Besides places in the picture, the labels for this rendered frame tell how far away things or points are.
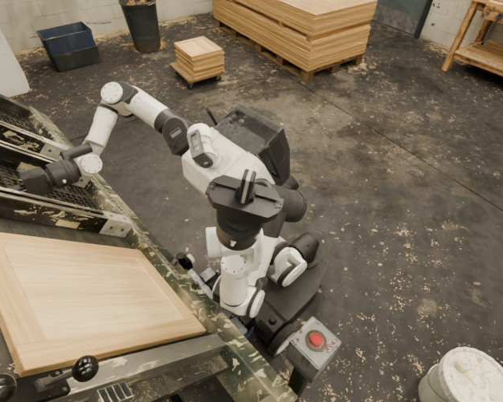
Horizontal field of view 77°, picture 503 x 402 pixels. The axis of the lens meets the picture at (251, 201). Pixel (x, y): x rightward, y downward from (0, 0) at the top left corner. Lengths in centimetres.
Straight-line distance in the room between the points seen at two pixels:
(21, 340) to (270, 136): 75
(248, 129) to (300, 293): 127
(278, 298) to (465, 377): 96
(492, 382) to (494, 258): 116
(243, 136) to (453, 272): 202
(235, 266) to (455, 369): 137
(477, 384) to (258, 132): 151
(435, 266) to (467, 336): 48
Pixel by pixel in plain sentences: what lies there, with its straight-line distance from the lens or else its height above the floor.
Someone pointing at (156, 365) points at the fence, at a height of 115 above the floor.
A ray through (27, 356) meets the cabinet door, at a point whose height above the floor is 133.
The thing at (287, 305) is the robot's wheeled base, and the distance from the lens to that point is 197.
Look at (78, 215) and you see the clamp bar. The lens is 126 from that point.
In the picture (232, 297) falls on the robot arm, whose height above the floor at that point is 123.
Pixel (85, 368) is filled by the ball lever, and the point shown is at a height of 143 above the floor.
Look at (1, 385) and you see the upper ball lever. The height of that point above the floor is 153.
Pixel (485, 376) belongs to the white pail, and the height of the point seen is 35.
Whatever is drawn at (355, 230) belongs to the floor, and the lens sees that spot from 259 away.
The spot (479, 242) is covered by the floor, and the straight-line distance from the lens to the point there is 294.
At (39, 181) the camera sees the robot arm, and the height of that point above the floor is 126.
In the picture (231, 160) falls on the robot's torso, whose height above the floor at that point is 136.
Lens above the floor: 195
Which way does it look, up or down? 47 degrees down
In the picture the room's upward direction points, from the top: straight up
